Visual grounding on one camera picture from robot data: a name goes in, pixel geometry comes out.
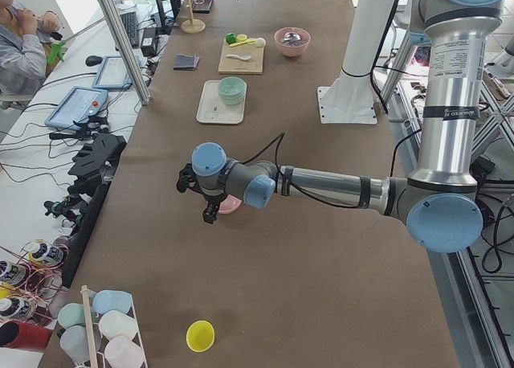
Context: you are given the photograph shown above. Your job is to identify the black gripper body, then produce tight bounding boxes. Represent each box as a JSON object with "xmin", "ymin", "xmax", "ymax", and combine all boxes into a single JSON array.
[{"xmin": 176, "ymin": 163, "xmax": 226, "ymax": 204}]

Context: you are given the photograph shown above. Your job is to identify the small pink bowl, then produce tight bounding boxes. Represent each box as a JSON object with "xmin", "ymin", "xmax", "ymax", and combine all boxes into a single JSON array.
[{"xmin": 218, "ymin": 195, "xmax": 242, "ymax": 215}]

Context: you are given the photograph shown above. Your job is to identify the white ceramic spoon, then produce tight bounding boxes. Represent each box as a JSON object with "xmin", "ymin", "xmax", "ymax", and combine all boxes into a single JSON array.
[{"xmin": 225, "ymin": 54, "xmax": 252, "ymax": 62}]

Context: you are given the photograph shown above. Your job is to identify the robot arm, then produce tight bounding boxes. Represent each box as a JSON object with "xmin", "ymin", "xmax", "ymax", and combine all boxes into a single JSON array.
[{"xmin": 177, "ymin": 0, "xmax": 504, "ymax": 253}]

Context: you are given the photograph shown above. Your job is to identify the large pink bowl with ice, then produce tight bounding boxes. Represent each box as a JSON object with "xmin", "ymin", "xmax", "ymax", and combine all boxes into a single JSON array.
[{"xmin": 274, "ymin": 27, "xmax": 311, "ymax": 57}]

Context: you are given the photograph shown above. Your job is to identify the cream rabbit tray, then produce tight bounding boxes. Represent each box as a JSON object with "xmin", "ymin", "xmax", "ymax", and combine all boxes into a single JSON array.
[{"xmin": 196, "ymin": 80, "xmax": 247, "ymax": 125}]

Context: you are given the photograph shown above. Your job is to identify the black tool holder rack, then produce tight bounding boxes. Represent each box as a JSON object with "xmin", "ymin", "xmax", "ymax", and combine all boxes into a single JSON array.
[{"xmin": 61, "ymin": 133, "xmax": 127, "ymax": 288}]

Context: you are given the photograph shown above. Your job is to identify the green stacked bowls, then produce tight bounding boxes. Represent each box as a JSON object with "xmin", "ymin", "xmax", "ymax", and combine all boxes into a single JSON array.
[{"xmin": 218, "ymin": 76, "xmax": 247, "ymax": 105}]

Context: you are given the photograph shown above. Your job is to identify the grey folded cloth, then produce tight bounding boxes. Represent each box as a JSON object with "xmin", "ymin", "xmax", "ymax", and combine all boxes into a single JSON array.
[{"xmin": 173, "ymin": 54, "xmax": 200, "ymax": 71}]

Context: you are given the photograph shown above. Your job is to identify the yellow plastic cup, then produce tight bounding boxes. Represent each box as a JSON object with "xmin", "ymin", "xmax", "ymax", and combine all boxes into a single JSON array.
[{"xmin": 186, "ymin": 320, "xmax": 215, "ymax": 353}]

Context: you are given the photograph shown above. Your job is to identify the teach pendant tablet far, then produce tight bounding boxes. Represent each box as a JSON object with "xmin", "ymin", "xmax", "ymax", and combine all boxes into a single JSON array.
[{"xmin": 92, "ymin": 56, "xmax": 133, "ymax": 91}]

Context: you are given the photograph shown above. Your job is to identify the teach pendant tablet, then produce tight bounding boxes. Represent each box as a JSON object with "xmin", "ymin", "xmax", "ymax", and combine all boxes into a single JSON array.
[
  {"xmin": 44, "ymin": 86, "xmax": 108, "ymax": 130},
  {"xmin": 92, "ymin": 56, "xmax": 133, "ymax": 91}
]

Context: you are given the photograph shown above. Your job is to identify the bamboo cutting board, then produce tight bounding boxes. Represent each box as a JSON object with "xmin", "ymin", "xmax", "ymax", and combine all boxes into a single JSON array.
[{"xmin": 218, "ymin": 40, "xmax": 266, "ymax": 75}]

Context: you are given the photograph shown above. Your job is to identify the teach pendant tablet near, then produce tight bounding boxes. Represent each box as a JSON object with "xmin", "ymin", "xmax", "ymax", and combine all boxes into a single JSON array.
[{"xmin": 44, "ymin": 86, "xmax": 108, "ymax": 130}]

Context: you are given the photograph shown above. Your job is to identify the yellow plastic knife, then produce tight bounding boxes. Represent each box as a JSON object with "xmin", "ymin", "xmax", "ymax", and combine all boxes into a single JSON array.
[{"xmin": 229, "ymin": 39, "xmax": 255, "ymax": 47}]

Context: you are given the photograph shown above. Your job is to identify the black computer mouse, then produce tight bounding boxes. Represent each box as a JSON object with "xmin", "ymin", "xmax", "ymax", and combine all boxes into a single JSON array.
[{"xmin": 85, "ymin": 55, "xmax": 103, "ymax": 67}]

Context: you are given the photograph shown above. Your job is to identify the wooden mug tree stand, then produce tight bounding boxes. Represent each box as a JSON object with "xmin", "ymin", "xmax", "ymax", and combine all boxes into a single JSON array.
[{"xmin": 181, "ymin": 0, "xmax": 206, "ymax": 34}]

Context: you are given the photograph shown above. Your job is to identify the white steamed bun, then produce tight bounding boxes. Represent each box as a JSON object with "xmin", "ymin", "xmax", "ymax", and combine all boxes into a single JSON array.
[{"xmin": 255, "ymin": 38, "xmax": 266, "ymax": 47}]

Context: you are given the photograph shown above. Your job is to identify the cup rack with pastel cups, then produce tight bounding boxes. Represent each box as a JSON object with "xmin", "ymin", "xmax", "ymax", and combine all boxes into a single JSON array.
[{"xmin": 58, "ymin": 285, "xmax": 149, "ymax": 368}]

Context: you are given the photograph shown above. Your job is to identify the black keyboard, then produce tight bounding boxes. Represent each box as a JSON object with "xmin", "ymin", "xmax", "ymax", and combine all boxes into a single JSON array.
[{"xmin": 120, "ymin": 11, "xmax": 139, "ymax": 47}]

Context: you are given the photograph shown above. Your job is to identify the metal scoop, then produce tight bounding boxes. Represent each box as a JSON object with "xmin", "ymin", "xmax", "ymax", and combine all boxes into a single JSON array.
[{"xmin": 280, "ymin": 32, "xmax": 304, "ymax": 46}]

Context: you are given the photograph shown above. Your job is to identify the person in grey shirt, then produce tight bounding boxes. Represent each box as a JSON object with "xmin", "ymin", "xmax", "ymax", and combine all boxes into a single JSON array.
[{"xmin": 1, "ymin": 0, "xmax": 60, "ymax": 96}]

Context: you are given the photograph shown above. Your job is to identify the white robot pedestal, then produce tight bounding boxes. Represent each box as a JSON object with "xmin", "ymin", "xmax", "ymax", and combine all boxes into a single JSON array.
[{"xmin": 317, "ymin": 0, "xmax": 398, "ymax": 125}]

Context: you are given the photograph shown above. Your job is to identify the aluminium frame post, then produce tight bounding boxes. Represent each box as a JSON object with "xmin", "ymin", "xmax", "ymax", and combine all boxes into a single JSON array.
[{"xmin": 97, "ymin": 0, "xmax": 151, "ymax": 105}]

